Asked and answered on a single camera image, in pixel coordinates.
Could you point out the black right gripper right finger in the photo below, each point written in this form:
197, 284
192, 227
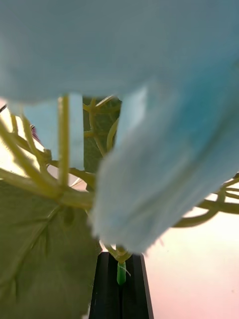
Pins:
135, 294

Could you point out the pale blue flower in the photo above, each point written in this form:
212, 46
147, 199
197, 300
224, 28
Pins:
149, 174

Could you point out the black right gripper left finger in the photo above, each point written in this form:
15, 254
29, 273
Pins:
107, 294

